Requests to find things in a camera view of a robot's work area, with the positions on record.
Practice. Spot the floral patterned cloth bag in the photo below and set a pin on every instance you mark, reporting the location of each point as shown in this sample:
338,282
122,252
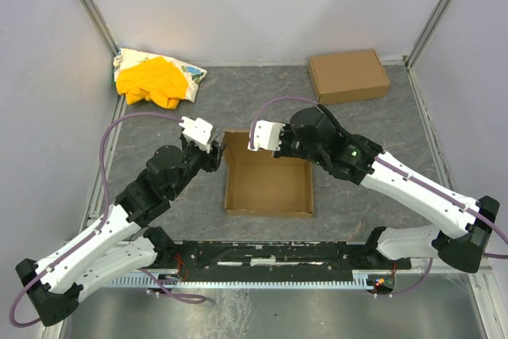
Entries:
128,57

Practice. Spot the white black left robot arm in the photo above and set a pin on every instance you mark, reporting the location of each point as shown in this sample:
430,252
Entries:
122,239

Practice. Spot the light blue cable duct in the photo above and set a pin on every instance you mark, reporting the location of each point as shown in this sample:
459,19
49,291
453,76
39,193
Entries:
359,282

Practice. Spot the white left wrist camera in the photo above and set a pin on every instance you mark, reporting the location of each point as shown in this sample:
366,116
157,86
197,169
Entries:
198,131

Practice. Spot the cardboard box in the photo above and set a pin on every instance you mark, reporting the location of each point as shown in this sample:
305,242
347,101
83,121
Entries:
348,77
259,185

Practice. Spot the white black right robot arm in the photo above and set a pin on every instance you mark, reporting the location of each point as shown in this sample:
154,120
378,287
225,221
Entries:
459,226

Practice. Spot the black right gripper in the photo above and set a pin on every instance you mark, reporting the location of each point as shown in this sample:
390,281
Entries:
286,145

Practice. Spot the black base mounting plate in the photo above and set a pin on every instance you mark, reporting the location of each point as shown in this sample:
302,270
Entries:
196,255

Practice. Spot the right aluminium corner post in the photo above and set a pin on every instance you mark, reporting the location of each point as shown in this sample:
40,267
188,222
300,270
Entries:
427,32

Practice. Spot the aluminium corner post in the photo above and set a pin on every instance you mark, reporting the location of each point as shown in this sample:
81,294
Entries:
100,25
427,32

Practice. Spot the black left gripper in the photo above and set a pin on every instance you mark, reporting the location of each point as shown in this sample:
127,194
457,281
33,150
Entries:
214,155

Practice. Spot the left aluminium corner post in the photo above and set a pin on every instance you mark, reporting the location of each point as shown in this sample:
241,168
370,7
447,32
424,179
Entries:
100,25

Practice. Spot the folded closed cardboard box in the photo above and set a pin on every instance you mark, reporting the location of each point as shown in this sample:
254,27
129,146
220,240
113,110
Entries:
348,77

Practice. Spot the yellow cloth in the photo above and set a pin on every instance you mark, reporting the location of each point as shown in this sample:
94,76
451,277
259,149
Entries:
155,80

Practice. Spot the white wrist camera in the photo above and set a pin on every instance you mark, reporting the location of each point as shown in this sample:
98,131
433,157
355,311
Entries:
198,131
265,136

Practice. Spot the aluminium frame rail front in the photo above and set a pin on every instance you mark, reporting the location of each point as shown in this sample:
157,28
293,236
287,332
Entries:
484,267

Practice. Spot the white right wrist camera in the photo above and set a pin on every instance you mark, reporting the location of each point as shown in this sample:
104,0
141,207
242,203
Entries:
265,136

